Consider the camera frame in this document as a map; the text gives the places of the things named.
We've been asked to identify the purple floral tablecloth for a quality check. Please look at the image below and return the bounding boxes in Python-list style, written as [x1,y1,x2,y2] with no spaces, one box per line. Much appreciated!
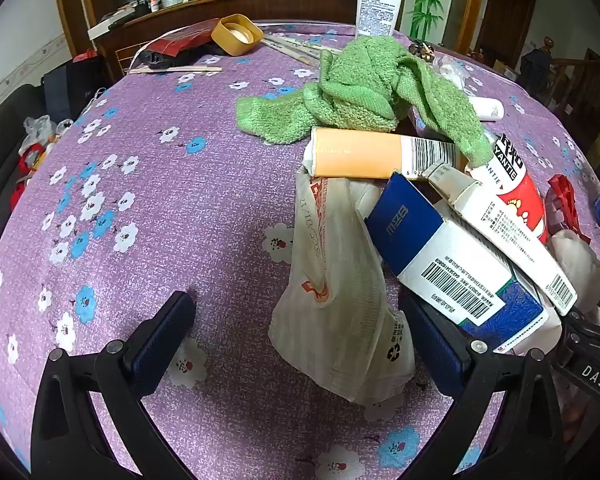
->
[0,20,600,480]

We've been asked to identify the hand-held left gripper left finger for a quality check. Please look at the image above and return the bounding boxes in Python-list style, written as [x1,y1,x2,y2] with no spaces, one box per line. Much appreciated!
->
[30,290,201,480]

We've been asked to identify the brown bead string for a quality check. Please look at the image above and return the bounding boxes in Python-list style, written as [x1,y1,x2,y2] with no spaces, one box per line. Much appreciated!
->
[407,40,437,63]

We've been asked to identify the red plastic item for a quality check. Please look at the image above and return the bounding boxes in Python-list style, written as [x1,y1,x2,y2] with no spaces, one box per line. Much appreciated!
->
[547,174,592,246]

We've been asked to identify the patterned tissue packet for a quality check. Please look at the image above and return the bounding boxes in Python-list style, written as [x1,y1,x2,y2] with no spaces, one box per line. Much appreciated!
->
[457,265,563,356]

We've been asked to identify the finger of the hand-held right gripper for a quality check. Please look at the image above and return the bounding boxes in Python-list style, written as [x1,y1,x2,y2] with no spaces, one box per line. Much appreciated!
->
[566,309,600,346]

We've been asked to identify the flat white box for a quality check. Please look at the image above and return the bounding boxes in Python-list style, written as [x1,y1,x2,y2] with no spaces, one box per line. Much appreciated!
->
[87,2,146,41]

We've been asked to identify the wooden chopsticks pair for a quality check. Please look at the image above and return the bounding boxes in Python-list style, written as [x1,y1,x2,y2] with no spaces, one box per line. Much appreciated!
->
[129,64,223,76]

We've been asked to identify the green towel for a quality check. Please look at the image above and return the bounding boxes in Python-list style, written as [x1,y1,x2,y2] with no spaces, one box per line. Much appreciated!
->
[236,35,496,167]

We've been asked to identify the black sofa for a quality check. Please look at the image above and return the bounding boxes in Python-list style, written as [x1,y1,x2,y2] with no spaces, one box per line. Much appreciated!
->
[0,84,48,231]

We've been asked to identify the blue and white box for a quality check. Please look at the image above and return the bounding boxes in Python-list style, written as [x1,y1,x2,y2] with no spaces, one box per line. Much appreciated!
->
[365,171,515,327]

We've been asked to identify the wrapped chopsticks bundle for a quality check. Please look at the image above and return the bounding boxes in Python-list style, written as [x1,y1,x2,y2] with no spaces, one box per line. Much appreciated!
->
[260,34,342,67]

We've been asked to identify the long white carton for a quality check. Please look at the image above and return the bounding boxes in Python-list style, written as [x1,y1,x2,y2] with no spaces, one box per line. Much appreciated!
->
[422,160,579,317]

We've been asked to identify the wooden stair railing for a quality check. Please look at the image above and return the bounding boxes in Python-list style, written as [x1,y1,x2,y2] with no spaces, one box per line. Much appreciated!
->
[550,50,600,116]

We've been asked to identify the crumpled beige paper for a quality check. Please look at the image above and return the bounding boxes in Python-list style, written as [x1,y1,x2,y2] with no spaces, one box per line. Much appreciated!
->
[550,229,600,311]

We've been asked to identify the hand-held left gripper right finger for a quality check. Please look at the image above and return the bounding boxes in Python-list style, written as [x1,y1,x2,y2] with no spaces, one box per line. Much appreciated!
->
[399,295,566,480]

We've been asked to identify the dark wooden door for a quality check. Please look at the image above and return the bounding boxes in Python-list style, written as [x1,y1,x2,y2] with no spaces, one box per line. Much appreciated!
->
[477,0,537,61]

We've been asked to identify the small white bottle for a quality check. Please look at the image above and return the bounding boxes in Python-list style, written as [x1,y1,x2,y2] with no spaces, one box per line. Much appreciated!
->
[467,96,505,122]

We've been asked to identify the yellow tape roll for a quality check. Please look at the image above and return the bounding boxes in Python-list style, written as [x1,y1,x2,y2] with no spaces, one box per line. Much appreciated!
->
[211,14,265,57]

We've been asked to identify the red flat box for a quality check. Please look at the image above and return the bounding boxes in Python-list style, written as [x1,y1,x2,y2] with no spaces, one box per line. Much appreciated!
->
[139,18,221,61]

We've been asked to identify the white plastic bag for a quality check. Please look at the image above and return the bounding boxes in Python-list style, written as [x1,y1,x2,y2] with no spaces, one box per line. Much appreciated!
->
[269,162,417,406]

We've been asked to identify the dark bag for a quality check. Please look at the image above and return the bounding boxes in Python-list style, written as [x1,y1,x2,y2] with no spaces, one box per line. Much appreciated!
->
[42,57,106,121]

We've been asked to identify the red and white items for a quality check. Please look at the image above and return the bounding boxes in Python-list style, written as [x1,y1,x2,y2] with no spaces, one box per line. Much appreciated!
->
[10,137,48,211]

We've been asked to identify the orange and white box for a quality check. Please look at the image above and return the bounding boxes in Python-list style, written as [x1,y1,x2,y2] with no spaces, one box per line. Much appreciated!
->
[302,126,462,181]

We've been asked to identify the dark clothing on stand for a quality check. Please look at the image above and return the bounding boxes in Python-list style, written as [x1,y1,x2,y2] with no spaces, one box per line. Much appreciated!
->
[519,37,552,92]

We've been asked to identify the red and white can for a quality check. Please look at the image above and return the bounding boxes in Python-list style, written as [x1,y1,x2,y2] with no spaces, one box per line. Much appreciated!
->
[467,132,551,243]

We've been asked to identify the wooden dresser with mirror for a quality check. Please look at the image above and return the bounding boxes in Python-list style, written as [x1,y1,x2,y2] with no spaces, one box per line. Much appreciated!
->
[52,0,486,86]

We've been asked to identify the crumpled clear plastic bag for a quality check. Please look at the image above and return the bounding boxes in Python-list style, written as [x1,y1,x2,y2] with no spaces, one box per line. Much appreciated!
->
[432,55,473,93]

